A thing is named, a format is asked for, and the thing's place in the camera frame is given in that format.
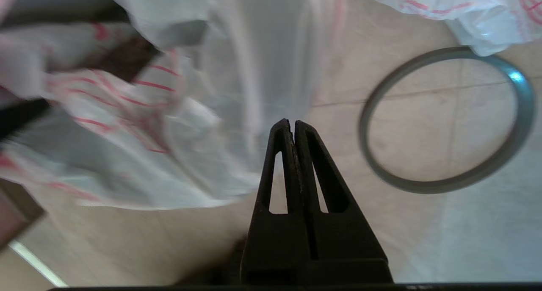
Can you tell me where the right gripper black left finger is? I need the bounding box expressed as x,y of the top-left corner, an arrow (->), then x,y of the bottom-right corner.
241,119 -> 316,285

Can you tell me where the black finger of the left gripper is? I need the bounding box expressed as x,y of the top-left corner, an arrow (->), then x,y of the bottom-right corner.
0,99 -> 51,140

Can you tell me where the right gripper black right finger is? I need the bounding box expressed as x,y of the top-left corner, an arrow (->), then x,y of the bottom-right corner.
295,120 -> 393,285

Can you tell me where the white trash bag red cartoon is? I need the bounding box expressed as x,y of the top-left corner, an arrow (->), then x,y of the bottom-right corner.
0,0 -> 352,209

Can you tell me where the grey bin retaining ring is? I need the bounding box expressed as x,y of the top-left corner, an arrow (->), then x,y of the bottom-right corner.
358,46 -> 535,194

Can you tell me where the white plastic bag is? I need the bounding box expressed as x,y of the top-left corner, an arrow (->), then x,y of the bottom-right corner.
354,0 -> 542,56

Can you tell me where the black trash bin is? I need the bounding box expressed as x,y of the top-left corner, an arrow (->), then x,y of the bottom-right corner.
0,0 -> 208,84

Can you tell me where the grey wall baseboard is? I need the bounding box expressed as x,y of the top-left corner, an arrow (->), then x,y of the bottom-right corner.
0,179 -> 68,288

